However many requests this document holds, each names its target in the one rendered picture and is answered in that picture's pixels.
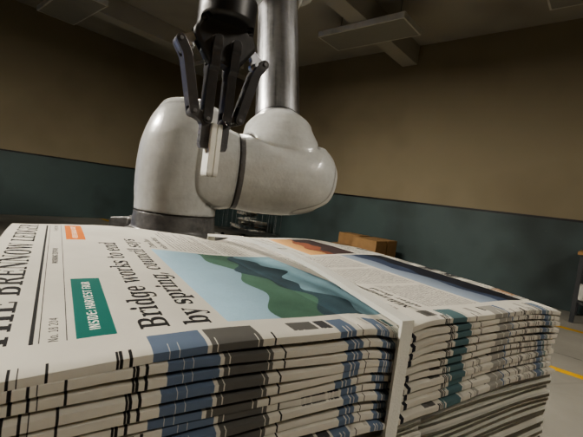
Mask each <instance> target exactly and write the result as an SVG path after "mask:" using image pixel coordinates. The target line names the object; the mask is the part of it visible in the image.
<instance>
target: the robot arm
mask: <svg viewBox="0 0 583 437"><path fill-rule="evenodd" d="M311 1H312V0H200V1H199V9H198V16H197V22H196V24H195V25H194V26H193V29H192V31H191V32H188V33H186V34H184V33H182V32H179V33H178V34H177V35H176V37H175V38H174V39H173V46H174V48H175V50H176V52H177V54H178V57H179V58H180V72H181V80H182V87H183V95H184V97H171V98H167V99H166V100H164V101H163V102H162V103H161V104H160V105H159V106H158V107H157V108H156V110H155V111H154V112H153V114H152V116H151V117H150V119H149V121H148V123H147V125H146V127H145V129H144V132H143V135H142V136H141V141H140V145H139V149H138V153H137V159H136V166H135V174H134V209H133V213H132V215H129V216H113V217H111V218H110V219H109V222H108V225H110V226H120V227H130V228H137V229H144V230H151V231H158V232H170V233H176V234H183V235H189V236H195V237H198V238H203V239H207V234H220V233H217V232H215V231H214V220H215V212H216V209H227V208H230V209H235V210H241V211H244V212H253V213H260V214H269V215H297V214H303V213H307V212H311V211H313V210H315V209H317V208H319V207H321V206H323V205H325V204H327V203H328V202H329V201H330V199H331V197H332V195H333V193H334V192H335V189H336V185H337V169H336V166H335V163H334V160H333V158H332V157H331V156H330V154H329V153H328V152H327V151H326V149H324V148H322V147H319V146H318V143H317V141H316V138H315V136H314V134H313V132H312V130H311V125H310V124H309V123H308V122H307V120H305V119H304V118H303V117H302V116H301V115H299V86H298V9H299V7H303V6H305V5H307V4H308V3H310V2H311ZM257 9H259V13H258V45H257V54H256V53H255V44H254V41H253V35H254V30H255V23H256V16H257ZM194 43H195V44H196V46H197V48H198V50H199V52H200V54H201V57H202V59H203V60H204V69H203V72H204V78H203V85H202V92H201V100H200V99H199V98H198V90H197V82H196V75H195V67H194V59H193V49H194ZM248 59H249V65H248V70H249V71H250V72H249V73H248V75H247V76H246V79H245V82H244V84H243V87H242V89H241V92H240V94H239V98H238V101H237V103H236V106H235V109H234V111H233V103H234V96H235V88H236V81H237V76H238V74H239V68H240V67H241V66H242V65H243V64H244V63H245V62H246V61H247V60H248ZM220 68H221V69H222V75H221V77H222V84H221V92H220V99H219V109H217V108H216V107H215V106H214V102H215V95H216V88H217V80H218V73H219V69H220ZM255 91H256V108H255V116H253V117H252V118H251V119H250V120H249V121H248V122H247V123H246V125H245V129H244V133H242V134H238V133H236V132H234V131H233V130H231V129H230V128H231V127H237V126H240V125H243V124H244V122H245V119H246V116H247V113H248V110H249V107H250V106H251V103H252V98H253V96H254V94H255Z"/></svg>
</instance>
